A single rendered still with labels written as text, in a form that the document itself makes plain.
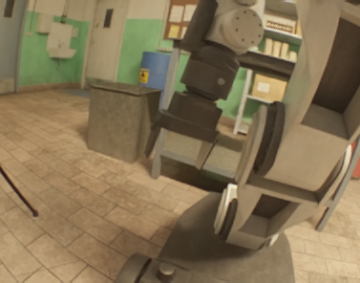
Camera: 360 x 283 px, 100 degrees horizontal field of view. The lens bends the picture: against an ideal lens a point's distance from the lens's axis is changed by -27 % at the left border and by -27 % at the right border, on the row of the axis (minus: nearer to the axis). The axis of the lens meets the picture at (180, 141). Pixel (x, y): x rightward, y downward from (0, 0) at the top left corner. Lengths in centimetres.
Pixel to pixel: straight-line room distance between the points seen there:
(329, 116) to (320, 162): 7
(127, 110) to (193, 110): 106
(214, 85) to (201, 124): 7
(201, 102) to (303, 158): 18
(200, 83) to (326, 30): 20
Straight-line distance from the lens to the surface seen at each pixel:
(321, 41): 24
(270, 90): 286
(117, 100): 140
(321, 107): 34
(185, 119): 33
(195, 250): 69
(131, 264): 58
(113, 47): 432
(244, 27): 33
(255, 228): 57
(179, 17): 368
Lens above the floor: 68
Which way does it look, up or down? 19 degrees down
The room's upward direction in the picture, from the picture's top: 11 degrees clockwise
